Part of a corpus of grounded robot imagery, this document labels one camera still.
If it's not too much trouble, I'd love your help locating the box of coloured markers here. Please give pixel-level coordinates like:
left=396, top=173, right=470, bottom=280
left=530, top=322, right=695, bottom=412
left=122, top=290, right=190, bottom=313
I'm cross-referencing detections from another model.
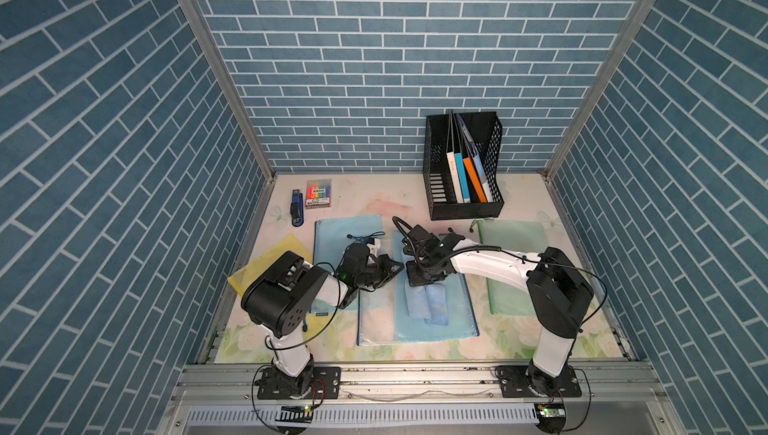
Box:
left=304, top=179, right=332, bottom=209

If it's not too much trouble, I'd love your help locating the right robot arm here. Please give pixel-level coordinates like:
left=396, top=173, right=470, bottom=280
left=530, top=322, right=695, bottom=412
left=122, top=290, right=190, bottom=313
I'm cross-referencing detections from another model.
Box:
left=392, top=217, right=594, bottom=381

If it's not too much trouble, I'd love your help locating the black mesh file holder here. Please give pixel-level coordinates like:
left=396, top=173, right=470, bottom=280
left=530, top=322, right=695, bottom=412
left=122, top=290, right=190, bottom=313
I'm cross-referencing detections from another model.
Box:
left=423, top=112, right=503, bottom=221

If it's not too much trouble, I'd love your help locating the light blue cleaning cloth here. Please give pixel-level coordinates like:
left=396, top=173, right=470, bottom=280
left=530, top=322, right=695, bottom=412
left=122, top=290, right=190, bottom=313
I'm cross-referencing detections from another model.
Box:
left=405, top=283, right=449, bottom=326

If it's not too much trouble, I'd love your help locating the clear grey document bag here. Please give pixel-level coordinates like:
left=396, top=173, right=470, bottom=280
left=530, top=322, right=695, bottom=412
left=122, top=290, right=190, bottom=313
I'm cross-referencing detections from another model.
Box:
left=358, top=232, right=396, bottom=346

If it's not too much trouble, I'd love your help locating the aluminium front rail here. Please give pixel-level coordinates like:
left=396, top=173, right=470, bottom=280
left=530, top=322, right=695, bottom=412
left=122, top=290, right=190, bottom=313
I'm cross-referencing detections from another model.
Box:
left=159, top=360, right=684, bottom=434

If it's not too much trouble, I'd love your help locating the blue mesh document bag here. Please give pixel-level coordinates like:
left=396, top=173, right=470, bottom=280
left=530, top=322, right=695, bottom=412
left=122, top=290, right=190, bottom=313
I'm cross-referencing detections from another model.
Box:
left=310, top=215, right=383, bottom=316

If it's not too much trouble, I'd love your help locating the green mesh document bag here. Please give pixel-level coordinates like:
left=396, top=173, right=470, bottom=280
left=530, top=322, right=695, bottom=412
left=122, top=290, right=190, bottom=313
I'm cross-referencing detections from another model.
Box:
left=474, top=219, right=548, bottom=317

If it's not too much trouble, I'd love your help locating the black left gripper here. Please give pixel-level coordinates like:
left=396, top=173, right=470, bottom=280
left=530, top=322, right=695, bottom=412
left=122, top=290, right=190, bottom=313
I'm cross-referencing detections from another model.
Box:
left=352, top=255, right=404, bottom=289

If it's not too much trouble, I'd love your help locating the orange book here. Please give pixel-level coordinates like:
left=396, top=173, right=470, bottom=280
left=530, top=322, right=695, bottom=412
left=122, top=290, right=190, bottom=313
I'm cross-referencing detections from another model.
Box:
left=463, top=158, right=488, bottom=203

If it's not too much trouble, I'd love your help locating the blue folder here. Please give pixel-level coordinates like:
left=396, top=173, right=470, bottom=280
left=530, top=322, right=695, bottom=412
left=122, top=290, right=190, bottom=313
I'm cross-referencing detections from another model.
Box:
left=454, top=114, right=494, bottom=203

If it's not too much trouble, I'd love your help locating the teal book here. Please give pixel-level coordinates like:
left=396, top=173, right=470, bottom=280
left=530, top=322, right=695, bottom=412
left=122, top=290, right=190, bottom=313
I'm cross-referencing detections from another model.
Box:
left=455, top=152, right=471, bottom=203

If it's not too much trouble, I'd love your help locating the white book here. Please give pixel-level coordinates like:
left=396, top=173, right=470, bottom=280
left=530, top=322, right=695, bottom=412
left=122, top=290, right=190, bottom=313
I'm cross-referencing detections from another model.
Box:
left=446, top=151, right=464, bottom=204

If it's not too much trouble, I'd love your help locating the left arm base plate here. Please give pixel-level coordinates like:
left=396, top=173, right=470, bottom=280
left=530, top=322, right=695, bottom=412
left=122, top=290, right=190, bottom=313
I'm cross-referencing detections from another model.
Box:
left=254, top=365, right=342, bottom=400

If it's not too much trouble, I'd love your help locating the yellow mesh document bag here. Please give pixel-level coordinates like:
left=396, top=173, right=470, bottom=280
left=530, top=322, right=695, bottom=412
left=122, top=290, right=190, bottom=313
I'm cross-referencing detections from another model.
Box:
left=226, top=232, right=337, bottom=346

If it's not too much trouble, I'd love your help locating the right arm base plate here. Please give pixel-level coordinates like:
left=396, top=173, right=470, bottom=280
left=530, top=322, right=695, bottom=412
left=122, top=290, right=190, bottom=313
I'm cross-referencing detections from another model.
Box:
left=492, top=364, right=582, bottom=399

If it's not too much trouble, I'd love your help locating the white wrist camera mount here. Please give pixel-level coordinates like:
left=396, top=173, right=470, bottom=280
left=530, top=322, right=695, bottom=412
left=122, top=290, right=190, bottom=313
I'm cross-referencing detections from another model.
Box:
left=366, top=237, right=383, bottom=257

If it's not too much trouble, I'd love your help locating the blue black stapler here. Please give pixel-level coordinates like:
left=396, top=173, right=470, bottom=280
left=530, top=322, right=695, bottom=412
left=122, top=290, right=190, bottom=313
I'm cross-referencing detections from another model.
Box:
left=290, top=189, right=304, bottom=228

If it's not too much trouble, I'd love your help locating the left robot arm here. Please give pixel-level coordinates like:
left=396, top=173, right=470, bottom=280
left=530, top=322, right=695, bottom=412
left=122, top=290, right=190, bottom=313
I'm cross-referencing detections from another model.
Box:
left=241, top=242, right=404, bottom=382

